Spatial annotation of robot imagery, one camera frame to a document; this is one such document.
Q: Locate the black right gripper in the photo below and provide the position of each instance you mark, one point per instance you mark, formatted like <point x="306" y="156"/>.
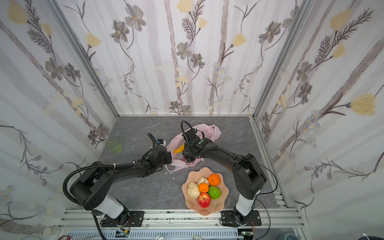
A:
<point x="190" y="153"/>

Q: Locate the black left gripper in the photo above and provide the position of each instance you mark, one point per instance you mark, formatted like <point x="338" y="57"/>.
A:
<point x="167" y="157"/>

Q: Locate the yellow fake banana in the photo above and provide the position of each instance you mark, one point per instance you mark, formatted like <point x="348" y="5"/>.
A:
<point x="180" y="149"/>

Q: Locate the pink plastic bag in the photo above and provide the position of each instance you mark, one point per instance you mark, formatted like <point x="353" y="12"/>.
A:
<point x="211" y="132"/>

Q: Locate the orange fake tangerine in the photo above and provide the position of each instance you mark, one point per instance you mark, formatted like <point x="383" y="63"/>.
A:
<point x="214" y="180"/>

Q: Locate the small orange fake fruit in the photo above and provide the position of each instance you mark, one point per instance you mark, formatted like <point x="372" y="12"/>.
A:
<point x="203" y="187"/>

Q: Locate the peach scalloped plate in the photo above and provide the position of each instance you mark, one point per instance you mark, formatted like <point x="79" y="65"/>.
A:
<point x="215" y="205"/>

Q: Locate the green fake lime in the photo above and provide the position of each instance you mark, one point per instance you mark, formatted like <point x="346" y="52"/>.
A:
<point x="214" y="192"/>

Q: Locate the red fake strawberry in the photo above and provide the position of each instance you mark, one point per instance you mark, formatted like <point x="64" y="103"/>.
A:
<point x="204" y="200"/>

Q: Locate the dark fake grape bunch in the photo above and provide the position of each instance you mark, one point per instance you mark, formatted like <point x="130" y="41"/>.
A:
<point x="188" y="159"/>

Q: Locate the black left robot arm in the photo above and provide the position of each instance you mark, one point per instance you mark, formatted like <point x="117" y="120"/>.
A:
<point x="89" y="186"/>

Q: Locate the green translucent cup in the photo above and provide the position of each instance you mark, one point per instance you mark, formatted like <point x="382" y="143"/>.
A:
<point x="115" y="145"/>

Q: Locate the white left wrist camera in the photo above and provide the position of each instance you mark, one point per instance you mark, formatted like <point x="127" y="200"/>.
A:
<point x="161" y="142"/>

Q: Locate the white slotted cable duct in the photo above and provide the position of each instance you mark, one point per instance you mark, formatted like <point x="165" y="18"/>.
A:
<point x="207" y="234"/>

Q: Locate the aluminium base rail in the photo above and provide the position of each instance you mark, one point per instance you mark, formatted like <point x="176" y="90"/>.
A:
<point x="188" y="219"/>

